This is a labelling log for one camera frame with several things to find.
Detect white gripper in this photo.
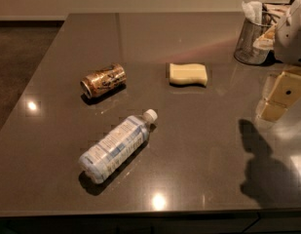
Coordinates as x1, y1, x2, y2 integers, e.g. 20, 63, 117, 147
253, 0, 301, 122

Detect orange soda can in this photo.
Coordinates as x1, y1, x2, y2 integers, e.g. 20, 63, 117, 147
80, 63, 127, 99

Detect metal mesh cup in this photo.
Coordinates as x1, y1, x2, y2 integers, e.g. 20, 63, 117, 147
234, 12, 279, 66

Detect white crumpled napkin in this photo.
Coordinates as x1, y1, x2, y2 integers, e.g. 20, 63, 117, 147
242, 1, 262, 24

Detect yellow sponge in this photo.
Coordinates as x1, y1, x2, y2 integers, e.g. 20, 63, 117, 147
169, 63, 207, 86

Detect clear plastic water bottle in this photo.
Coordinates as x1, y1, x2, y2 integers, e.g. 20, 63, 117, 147
79, 109, 158, 184

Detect black wire basket with snacks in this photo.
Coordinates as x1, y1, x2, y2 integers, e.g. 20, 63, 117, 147
262, 3, 289, 25

